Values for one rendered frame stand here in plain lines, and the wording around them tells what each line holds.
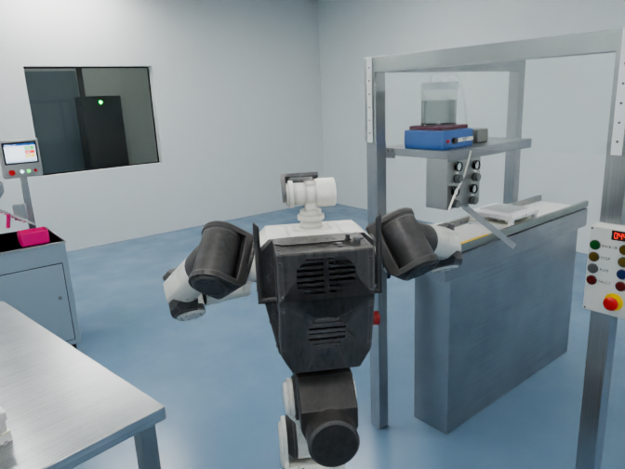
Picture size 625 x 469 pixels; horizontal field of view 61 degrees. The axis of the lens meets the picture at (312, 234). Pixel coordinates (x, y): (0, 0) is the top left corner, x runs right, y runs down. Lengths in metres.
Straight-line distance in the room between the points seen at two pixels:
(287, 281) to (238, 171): 6.20
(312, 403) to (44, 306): 2.73
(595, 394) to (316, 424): 1.06
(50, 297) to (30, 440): 2.43
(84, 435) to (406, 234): 0.84
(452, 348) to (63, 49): 5.17
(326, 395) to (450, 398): 1.48
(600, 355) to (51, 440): 1.55
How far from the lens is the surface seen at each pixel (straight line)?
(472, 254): 2.39
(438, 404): 2.69
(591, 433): 2.05
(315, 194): 1.20
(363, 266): 1.06
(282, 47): 7.63
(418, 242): 1.23
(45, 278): 3.69
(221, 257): 1.17
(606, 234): 1.72
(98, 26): 6.58
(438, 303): 2.46
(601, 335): 1.89
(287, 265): 1.04
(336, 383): 1.24
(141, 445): 1.39
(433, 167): 2.14
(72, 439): 1.31
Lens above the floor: 1.58
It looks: 15 degrees down
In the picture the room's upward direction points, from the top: 3 degrees counter-clockwise
